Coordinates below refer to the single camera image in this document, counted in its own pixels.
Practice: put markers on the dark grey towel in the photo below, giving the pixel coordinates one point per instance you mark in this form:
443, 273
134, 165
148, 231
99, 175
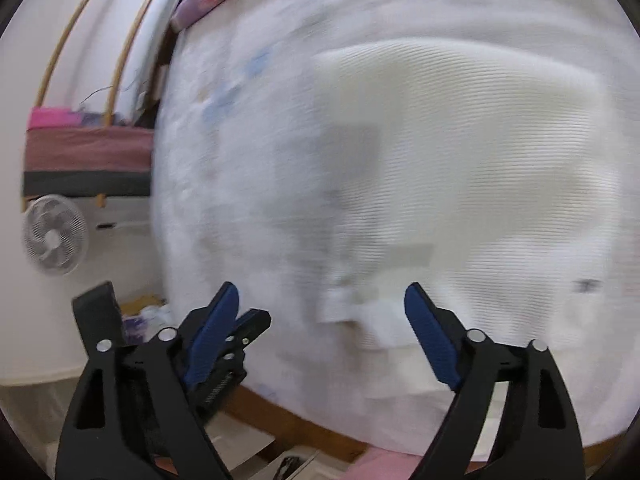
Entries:
85, 183

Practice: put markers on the person's pink pants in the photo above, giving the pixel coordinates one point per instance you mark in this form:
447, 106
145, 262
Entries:
385, 465

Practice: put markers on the bed with pale printed sheet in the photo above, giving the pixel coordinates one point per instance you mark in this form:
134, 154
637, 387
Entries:
240, 170

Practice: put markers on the pink cloth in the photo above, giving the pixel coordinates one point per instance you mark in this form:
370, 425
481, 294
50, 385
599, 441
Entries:
55, 117

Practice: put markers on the cardboard box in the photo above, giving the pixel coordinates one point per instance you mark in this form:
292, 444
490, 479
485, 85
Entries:
142, 312

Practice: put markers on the curved bamboo pole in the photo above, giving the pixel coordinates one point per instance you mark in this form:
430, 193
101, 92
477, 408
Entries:
65, 35
131, 30

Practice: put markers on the white electric fan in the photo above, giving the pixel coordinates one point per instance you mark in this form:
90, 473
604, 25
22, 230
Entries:
55, 235

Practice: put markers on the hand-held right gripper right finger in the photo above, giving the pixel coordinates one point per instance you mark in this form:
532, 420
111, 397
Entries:
432, 335

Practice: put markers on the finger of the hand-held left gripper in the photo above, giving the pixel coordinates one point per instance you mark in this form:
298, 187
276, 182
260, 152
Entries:
252, 324
97, 312

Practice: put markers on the white button jacket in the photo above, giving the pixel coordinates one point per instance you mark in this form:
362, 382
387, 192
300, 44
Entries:
475, 185

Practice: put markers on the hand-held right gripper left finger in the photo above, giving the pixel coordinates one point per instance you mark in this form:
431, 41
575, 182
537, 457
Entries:
212, 332

